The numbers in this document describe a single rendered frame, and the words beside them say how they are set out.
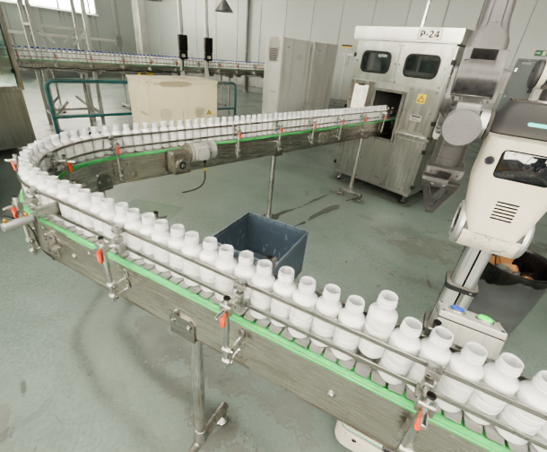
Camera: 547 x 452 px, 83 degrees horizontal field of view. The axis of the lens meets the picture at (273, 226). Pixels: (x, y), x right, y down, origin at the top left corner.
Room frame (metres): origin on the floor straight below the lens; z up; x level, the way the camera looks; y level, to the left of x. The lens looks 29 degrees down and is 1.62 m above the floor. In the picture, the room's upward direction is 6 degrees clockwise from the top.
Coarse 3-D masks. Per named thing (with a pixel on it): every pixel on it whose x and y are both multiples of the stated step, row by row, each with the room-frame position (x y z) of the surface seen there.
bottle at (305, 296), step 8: (304, 280) 0.58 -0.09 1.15; (312, 280) 0.57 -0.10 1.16; (304, 288) 0.55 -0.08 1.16; (312, 288) 0.55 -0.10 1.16; (296, 296) 0.55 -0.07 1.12; (304, 296) 0.55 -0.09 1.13; (312, 296) 0.55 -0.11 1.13; (304, 304) 0.53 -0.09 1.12; (312, 304) 0.54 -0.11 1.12; (296, 312) 0.54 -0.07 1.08; (296, 320) 0.54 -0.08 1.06; (304, 320) 0.54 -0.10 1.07; (312, 320) 0.55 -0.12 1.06; (288, 328) 0.56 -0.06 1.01; (304, 328) 0.54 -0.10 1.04; (296, 336) 0.54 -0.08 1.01; (304, 336) 0.54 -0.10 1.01
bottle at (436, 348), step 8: (440, 328) 0.46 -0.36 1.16; (432, 336) 0.44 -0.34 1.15; (440, 336) 0.46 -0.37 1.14; (448, 336) 0.45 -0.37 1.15; (424, 344) 0.45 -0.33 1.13; (432, 344) 0.44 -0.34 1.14; (440, 344) 0.43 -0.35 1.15; (448, 344) 0.43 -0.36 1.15; (424, 352) 0.43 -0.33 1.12; (432, 352) 0.43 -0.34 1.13; (440, 352) 0.42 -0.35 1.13; (448, 352) 0.43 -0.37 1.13; (424, 360) 0.43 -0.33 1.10; (432, 360) 0.42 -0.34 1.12; (440, 360) 0.42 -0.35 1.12; (448, 360) 0.42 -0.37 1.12; (416, 368) 0.43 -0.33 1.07; (424, 368) 0.42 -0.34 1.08; (408, 376) 0.44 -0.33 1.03; (416, 376) 0.43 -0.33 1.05
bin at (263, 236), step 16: (240, 224) 1.24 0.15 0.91; (256, 224) 1.28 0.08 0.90; (272, 224) 1.25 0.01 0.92; (288, 224) 1.22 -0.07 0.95; (224, 240) 1.13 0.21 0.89; (240, 240) 1.24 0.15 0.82; (256, 240) 1.28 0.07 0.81; (272, 240) 1.24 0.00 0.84; (288, 240) 1.21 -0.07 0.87; (304, 240) 1.15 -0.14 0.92; (256, 256) 1.25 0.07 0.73; (288, 256) 1.00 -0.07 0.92
